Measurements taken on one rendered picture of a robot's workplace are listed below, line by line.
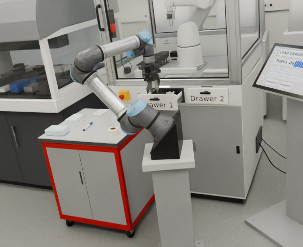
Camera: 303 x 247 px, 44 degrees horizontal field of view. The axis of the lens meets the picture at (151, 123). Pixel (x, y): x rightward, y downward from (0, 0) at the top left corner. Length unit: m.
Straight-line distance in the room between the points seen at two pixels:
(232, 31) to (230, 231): 1.34
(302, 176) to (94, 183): 1.35
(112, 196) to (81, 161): 0.31
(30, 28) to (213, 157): 1.61
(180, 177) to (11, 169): 2.02
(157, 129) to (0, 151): 2.02
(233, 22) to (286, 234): 1.39
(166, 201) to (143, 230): 0.69
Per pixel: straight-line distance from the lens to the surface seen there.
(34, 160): 3.45
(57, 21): 3.01
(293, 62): 2.37
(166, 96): 2.55
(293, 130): 2.48
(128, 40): 2.22
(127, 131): 2.15
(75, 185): 2.70
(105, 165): 2.46
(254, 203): 3.01
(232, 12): 2.47
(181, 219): 2.23
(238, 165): 2.80
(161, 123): 1.99
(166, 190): 2.12
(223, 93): 2.58
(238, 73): 2.54
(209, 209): 2.94
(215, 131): 2.72
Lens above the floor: 1.68
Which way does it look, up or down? 21 degrees down
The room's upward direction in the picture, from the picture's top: 8 degrees counter-clockwise
